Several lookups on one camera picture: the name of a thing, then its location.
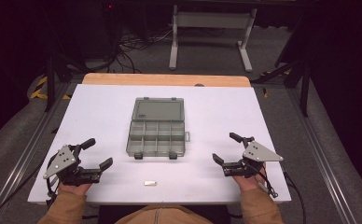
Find aluminium floor rail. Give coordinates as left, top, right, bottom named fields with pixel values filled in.
left=285, top=88, right=362, bottom=224
left=0, top=82, right=78, bottom=224

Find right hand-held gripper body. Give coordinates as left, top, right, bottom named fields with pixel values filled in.
left=221, top=136, right=285, bottom=179

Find person's left hand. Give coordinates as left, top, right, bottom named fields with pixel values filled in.
left=58, top=182, right=92, bottom=197

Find person's right hand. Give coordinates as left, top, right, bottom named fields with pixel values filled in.
left=231, top=162, right=268, bottom=193

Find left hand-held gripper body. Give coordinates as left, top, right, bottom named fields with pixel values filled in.
left=43, top=144, right=103, bottom=187

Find white metal stand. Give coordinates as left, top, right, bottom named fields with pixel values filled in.
left=168, top=4, right=258, bottom=74

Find wooden table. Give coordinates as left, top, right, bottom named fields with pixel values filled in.
left=81, top=73, right=252, bottom=88

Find person's torso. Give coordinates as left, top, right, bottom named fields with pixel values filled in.
left=115, top=204, right=215, bottom=224

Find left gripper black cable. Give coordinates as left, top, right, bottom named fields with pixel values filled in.
left=45, top=176, right=61, bottom=209

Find clear plastic compartment box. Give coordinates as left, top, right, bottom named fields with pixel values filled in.
left=125, top=96, right=191, bottom=161

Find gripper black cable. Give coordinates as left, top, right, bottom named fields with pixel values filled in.
left=249, top=161, right=279, bottom=200
left=45, top=176, right=61, bottom=209

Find white board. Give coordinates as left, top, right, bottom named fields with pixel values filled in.
left=27, top=83, right=292, bottom=205

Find yellow black floor tape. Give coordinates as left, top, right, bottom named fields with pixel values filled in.
left=29, top=76, right=73, bottom=101

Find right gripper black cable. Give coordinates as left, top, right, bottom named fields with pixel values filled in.
left=249, top=161, right=279, bottom=200

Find black floor cables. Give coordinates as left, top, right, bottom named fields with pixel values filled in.
left=107, top=27, right=174, bottom=75

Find black tripod stand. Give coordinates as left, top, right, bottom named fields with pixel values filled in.
left=43, top=50, right=88, bottom=113
left=251, top=58, right=312, bottom=118

